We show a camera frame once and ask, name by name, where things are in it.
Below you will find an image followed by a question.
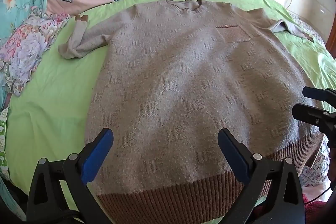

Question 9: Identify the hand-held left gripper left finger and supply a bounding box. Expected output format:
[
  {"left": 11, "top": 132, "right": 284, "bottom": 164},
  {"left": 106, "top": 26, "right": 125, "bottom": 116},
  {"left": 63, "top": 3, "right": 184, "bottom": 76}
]
[{"left": 26, "top": 128, "right": 114, "bottom": 224}]

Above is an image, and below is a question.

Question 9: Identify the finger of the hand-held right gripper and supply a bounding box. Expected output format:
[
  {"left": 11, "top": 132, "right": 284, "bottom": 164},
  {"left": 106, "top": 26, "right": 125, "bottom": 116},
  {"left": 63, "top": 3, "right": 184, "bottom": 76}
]
[
  {"left": 291, "top": 103, "right": 336, "bottom": 149},
  {"left": 302, "top": 86, "right": 336, "bottom": 109}
]

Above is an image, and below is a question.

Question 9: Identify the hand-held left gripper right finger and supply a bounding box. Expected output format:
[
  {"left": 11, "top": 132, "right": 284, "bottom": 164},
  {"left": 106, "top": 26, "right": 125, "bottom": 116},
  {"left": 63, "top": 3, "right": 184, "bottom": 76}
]
[{"left": 217, "top": 128, "right": 306, "bottom": 224}]

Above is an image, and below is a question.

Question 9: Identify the beige knit sweater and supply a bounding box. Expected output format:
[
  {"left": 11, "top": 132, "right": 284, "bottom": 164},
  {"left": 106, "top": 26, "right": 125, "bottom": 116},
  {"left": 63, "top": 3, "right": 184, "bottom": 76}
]
[{"left": 58, "top": 0, "right": 324, "bottom": 224}]

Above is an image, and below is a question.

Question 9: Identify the light green bed sheet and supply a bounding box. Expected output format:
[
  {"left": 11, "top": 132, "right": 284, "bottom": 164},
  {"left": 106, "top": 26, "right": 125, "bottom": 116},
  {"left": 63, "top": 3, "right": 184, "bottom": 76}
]
[{"left": 5, "top": 0, "right": 336, "bottom": 224}]

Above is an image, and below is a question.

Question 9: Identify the green white patterned cloth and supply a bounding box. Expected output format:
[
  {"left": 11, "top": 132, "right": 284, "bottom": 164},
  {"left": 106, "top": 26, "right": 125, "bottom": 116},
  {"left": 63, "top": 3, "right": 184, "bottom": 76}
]
[{"left": 0, "top": 107, "right": 9, "bottom": 177}]

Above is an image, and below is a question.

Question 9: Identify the purple pink floral cloth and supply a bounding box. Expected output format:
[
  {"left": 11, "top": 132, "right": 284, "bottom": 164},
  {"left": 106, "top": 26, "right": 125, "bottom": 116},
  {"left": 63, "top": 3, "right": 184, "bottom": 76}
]
[{"left": 0, "top": 7, "right": 71, "bottom": 97}]

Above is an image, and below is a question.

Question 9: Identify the brown wooden frame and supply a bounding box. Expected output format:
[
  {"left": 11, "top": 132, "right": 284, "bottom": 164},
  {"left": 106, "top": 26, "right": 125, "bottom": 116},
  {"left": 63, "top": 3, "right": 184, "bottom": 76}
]
[{"left": 325, "top": 28, "right": 336, "bottom": 59}]

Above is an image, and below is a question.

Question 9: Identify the black cable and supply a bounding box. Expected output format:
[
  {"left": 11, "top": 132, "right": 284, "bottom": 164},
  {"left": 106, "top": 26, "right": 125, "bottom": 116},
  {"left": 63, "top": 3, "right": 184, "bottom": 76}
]
[{"left": 304, "top": 183, "right": 334, "bottom": 204}]

